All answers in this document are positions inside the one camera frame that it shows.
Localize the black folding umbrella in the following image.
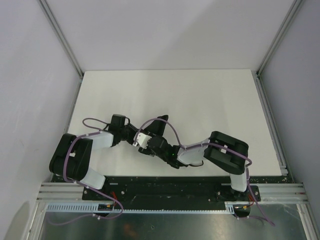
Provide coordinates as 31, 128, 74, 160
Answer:
140, 114, 169, 137

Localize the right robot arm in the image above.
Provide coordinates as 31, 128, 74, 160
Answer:
146, 131, 252, 193

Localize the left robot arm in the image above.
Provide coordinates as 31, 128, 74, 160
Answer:
49, 114, 132, 190

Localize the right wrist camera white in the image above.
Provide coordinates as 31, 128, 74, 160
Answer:
132, 132, 152, 149

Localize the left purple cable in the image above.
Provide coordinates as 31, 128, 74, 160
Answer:
62, 117, 125, 221

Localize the purple cable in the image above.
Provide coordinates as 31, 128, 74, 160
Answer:
137, 117, 276, 227
62, 117, 125, 221

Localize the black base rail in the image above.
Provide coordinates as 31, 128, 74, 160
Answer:
49, 174, 261, 211

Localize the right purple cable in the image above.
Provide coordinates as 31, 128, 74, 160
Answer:
137, 117, 276, 227

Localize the grey slotted cable duct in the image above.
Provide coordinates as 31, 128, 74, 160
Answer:
44, 201, 251, 216

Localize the left aluminium frame post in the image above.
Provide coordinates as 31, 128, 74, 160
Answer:
37, 0, 84, 80

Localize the aluminium frame post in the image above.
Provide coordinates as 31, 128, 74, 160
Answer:
37, 0, 84, 80
256, 0, 305, 78

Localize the right aluminium frame post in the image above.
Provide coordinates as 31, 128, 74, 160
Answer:
256, 0, 305, 78

